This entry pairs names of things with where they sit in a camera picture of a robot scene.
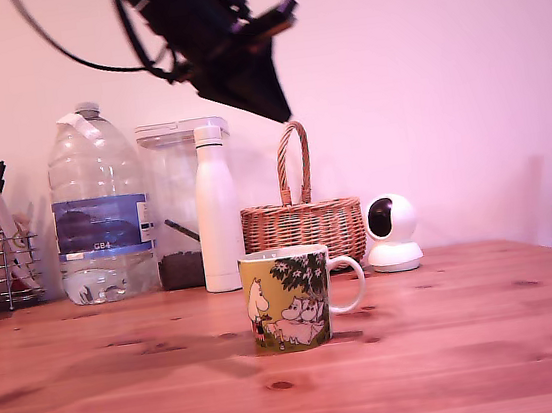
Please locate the cartoon print coffee mug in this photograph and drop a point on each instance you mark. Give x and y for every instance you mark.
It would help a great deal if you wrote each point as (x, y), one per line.
(287, 301)

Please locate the clear lidded plastic container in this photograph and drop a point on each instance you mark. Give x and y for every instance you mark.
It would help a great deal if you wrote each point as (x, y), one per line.
(169, 179)

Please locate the white insulated bottle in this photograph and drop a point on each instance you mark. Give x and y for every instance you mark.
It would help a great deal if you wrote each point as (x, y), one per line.
(216, 214)

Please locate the large clear water bottle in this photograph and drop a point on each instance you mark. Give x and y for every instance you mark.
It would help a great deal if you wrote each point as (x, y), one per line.
(100, 228)

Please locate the black clip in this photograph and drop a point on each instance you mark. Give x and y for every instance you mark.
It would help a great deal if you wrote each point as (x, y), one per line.
(0, 175)

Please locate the white paper strip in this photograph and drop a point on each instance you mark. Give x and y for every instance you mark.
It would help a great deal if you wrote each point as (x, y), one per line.
(5, 219)

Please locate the small white round camera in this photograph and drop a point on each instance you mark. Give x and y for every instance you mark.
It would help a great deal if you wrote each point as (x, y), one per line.
(393, 237)

